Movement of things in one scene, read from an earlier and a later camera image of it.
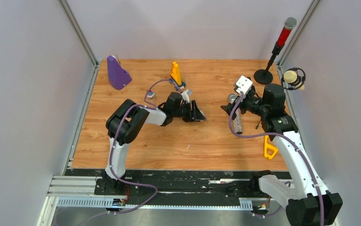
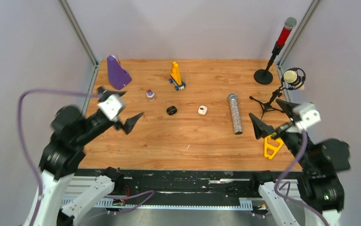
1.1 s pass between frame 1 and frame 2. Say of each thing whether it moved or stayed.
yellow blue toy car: stayed
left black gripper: moved
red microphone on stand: stayed
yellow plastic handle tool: stayed
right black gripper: moved
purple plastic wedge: stayed
